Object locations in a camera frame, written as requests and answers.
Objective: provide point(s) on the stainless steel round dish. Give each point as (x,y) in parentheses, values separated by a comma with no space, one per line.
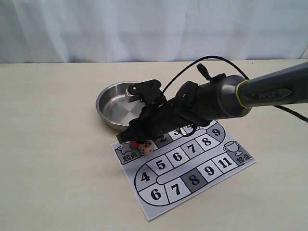
(113,107)

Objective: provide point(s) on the paper game board numbered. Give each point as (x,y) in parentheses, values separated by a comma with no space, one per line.
(184,163)

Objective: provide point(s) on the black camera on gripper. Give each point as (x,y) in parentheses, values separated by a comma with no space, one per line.
(147,92)

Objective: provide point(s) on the white curtain backdrop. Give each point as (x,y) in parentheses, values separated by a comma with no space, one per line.
(65,31)

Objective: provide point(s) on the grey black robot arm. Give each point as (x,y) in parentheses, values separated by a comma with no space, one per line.
(221,97)

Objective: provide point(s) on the wooden die black pips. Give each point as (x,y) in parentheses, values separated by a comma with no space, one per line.
(146,147)

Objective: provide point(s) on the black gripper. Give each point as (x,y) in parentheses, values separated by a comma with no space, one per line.
(152,124)

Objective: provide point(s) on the red cylinder game piece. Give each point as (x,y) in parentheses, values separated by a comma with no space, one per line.
(134,144)

